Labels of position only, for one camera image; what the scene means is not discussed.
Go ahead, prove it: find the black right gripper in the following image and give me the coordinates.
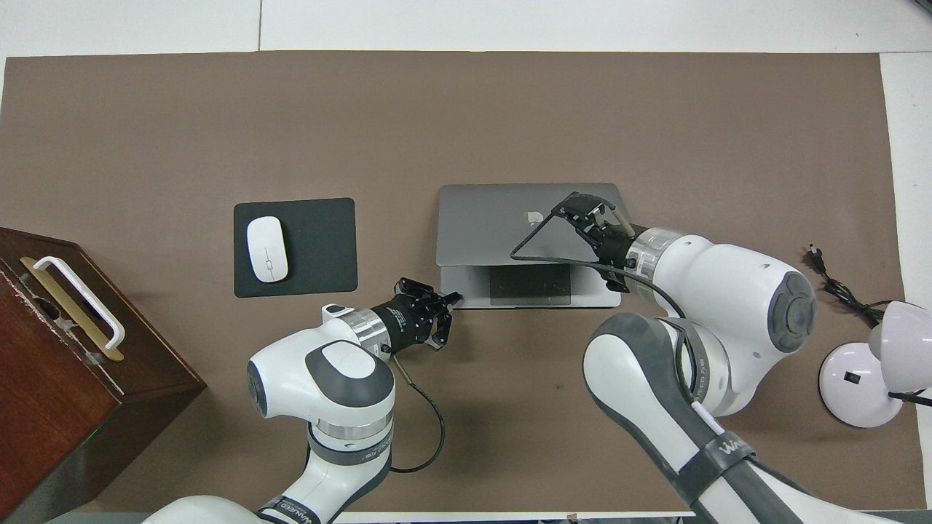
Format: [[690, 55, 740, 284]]
[[551, 192, 650, 283]]

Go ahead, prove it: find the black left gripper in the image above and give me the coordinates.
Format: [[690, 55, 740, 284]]
[[375, 277, 465, 355]]

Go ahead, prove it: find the silver grey laptop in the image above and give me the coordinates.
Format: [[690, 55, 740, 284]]
[[435, 182, 634, 310]]

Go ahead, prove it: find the black mouse pad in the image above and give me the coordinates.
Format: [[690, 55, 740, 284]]
[[233, 197, 358, 298]]

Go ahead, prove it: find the brown table mat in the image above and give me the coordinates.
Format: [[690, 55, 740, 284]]
[[0, 51, 925, 514]]

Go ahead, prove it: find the white computer mouse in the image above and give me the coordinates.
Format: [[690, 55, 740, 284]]
[[246, 216, 289, 283]]

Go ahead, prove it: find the white desk lamp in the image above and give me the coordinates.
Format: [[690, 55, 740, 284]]
[[818, 300, 932, 429]]

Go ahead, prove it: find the dark brown wooden box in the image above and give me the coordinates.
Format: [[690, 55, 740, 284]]
[[0, 227, 208, 521]]

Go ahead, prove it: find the brass plate on box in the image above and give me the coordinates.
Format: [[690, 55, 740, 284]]
[[20, 256, 125, 362]]

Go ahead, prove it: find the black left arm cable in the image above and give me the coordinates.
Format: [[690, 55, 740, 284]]
[[390, 349, 446, 474]]

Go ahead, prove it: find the black lamp power cable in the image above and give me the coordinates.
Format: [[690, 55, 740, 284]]
[[803, 245, 932, 408]]

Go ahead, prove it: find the white box handle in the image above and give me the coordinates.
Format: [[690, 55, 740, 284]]
[[33, 255, 126, 351]]

